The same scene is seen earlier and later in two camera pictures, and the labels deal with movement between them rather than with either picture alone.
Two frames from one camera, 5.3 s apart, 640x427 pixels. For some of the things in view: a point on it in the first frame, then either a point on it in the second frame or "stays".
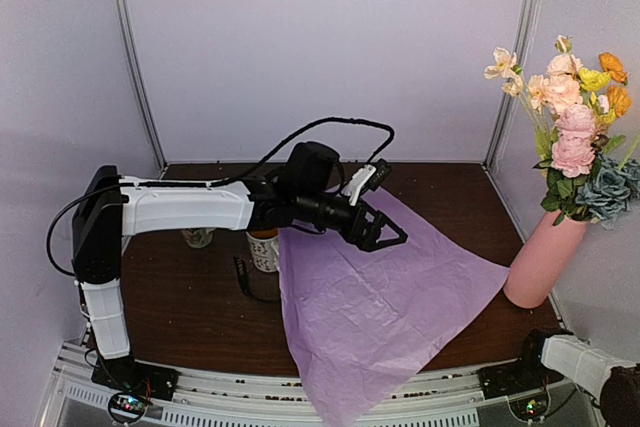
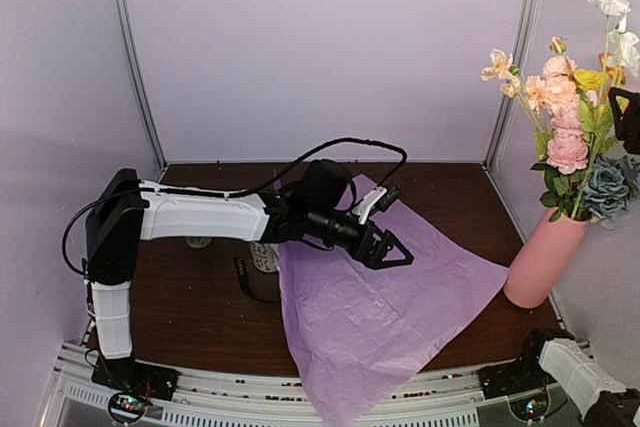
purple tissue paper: (360, 322) stays
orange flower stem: (618, 97) stays
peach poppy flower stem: (506, 67) stays
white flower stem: (629, 153) → (623, 46)
